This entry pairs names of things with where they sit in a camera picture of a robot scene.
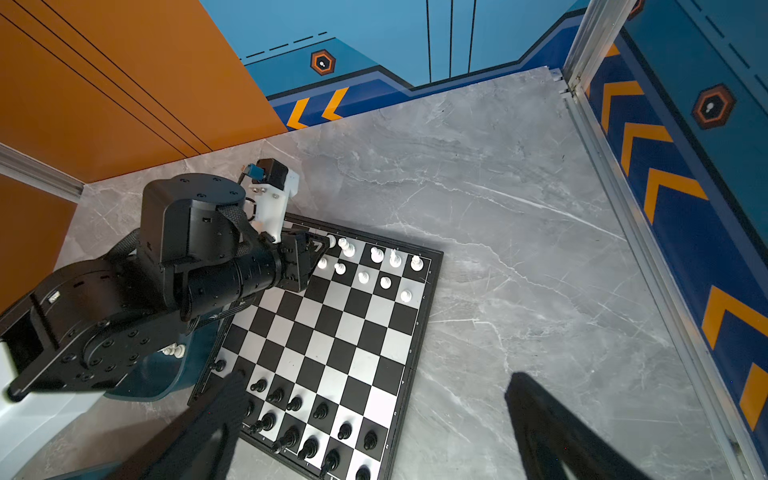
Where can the white bishop on board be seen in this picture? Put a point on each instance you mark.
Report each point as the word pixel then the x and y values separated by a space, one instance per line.
pixel 377 255

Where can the black piece on board ten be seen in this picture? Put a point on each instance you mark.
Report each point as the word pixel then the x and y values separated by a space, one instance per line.
pixel 309 449

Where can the aluminium corner post right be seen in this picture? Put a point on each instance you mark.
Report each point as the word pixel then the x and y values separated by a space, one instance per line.
pixel 597 32

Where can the black piece on board nine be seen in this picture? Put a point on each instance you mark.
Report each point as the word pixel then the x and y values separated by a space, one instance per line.
pixel 321 411

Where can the black piece on board two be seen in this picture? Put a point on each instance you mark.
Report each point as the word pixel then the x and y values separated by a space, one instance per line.
pixel 259 386

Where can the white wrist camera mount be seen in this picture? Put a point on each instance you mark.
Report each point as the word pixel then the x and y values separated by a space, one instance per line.
pixel 272 185

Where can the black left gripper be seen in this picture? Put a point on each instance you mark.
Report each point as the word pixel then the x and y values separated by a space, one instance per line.
pixel 200 253

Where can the black piece on board seven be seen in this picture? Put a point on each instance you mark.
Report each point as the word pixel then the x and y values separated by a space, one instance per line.
pixel 295 404

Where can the white rook far right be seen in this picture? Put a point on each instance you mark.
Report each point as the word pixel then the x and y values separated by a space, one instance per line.
pixel 417 263

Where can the teal tray with black pieces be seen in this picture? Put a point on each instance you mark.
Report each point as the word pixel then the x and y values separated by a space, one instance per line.
pixel 97 472

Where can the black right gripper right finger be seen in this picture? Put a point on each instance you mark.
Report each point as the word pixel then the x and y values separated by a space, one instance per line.
pixel 554 443

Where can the aluminium corner post left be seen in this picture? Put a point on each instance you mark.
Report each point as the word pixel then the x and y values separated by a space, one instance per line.
pixel 32 172

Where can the white pawn six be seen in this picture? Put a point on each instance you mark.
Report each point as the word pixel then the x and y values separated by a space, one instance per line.
pixel 385 282

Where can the black piece on board three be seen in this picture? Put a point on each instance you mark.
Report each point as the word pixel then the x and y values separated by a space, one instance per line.
pixel 276 396

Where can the black piece on board eight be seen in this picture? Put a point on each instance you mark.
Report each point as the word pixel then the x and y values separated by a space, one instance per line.
pixel 287 440

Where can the teal tray with white pieces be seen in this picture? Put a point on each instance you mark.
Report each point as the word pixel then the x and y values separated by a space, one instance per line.
pixel 158 375

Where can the black and silver chessboard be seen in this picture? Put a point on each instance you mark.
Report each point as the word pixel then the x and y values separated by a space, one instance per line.
pixel 354 346

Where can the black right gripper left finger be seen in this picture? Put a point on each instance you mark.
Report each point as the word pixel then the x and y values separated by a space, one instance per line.
pixel 199 444

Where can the black piece on board six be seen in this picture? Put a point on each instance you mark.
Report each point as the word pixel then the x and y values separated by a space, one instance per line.
pixel 266 423

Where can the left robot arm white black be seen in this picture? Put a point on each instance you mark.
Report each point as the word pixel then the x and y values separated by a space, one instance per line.
pixel 78 334

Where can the aluminium corner post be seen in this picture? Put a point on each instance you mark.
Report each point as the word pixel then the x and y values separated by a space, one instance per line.
pixel 32 172
pixel 597 32

